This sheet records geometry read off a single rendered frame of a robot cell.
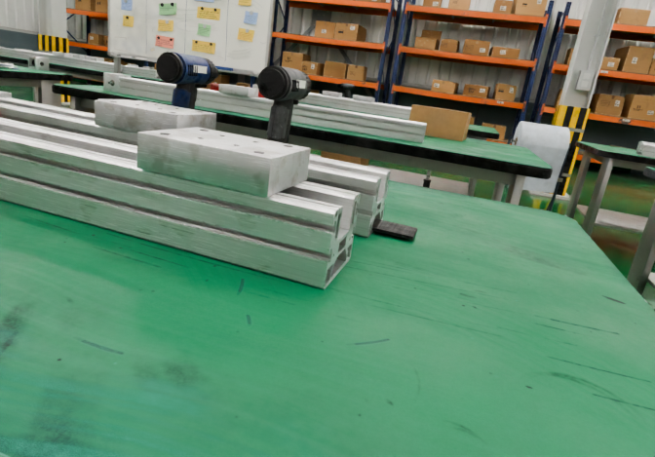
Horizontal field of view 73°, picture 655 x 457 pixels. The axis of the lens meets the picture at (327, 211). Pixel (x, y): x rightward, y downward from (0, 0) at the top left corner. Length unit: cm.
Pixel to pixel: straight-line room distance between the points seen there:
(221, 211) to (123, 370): 20
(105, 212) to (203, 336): 26
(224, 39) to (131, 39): 88
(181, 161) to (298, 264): 16
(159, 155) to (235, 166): 9
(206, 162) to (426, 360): 28
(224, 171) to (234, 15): 334
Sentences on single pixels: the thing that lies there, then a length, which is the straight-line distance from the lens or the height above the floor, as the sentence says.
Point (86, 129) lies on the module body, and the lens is 86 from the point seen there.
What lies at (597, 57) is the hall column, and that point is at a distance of 629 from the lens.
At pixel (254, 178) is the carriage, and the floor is 88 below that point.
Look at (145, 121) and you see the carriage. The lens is 77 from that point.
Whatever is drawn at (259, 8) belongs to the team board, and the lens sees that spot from 368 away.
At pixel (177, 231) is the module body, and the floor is 80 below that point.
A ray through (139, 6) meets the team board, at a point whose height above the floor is 137.
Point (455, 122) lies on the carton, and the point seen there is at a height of 87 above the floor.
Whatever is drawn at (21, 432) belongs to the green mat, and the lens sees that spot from 32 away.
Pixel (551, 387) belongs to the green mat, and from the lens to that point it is 41.
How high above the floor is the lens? 98
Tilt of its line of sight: 16 degrees down
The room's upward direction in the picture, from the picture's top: 8 degrees clockwise
